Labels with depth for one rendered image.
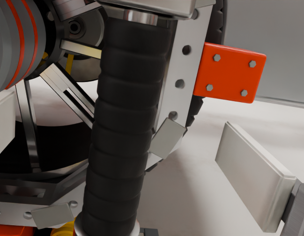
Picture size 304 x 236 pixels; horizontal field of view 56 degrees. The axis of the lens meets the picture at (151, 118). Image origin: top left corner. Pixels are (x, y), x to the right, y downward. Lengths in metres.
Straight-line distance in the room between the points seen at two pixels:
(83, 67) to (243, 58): 0.59
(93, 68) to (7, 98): 0.73
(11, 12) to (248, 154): 0.24
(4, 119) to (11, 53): 0.13
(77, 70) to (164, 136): 0.55
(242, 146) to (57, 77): 0.37
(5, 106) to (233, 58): 0.30
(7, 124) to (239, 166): 0.13
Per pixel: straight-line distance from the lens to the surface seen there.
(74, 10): 0.47
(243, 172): 0.16
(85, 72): 0.90
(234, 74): 0.40
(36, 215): 0.47
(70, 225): 0.55
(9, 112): 0.17
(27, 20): 0.34
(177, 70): 0.38
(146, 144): 0.16
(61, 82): 0.49
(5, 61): 0.29
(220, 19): 0.48
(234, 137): 0.18
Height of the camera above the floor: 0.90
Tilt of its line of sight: 18 degrees down
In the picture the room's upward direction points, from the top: 11 degrees clockwise
